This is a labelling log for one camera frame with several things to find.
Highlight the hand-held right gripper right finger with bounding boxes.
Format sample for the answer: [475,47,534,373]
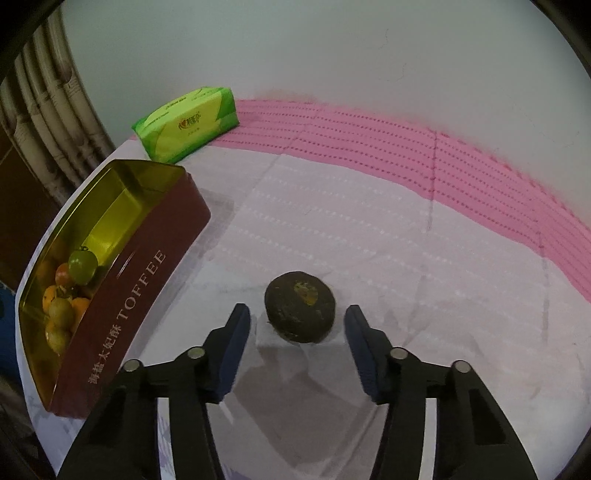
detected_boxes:
[344,305,539,480]

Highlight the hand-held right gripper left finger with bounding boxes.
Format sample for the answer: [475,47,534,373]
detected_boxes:
[55,302,252,480]

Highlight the dark mangosteen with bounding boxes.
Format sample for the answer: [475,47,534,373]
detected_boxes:
[264,271,337,344]

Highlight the maroon tin box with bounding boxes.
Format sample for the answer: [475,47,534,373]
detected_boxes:
[17,159,212,420]

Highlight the orange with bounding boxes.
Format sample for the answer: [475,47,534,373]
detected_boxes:
[69,296,92,324]
[41,285,61,315]
[45,318,72,355]

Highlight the green tomato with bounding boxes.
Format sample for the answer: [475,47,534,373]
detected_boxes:
[68,247,99,285]

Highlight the brown longan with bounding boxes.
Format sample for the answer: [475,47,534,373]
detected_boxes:
[48,298,75,329]

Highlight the blue object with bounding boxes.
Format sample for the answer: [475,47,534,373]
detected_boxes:
[0,285,21,374]

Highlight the green tissue pack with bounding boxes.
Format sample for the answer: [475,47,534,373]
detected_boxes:
[131,86,240,164]

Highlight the brown wooden panel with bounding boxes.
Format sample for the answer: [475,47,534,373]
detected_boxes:
[0,124,63,291]

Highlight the beige ribbed curtain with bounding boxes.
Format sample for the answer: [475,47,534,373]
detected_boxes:
[0,9,116,208]

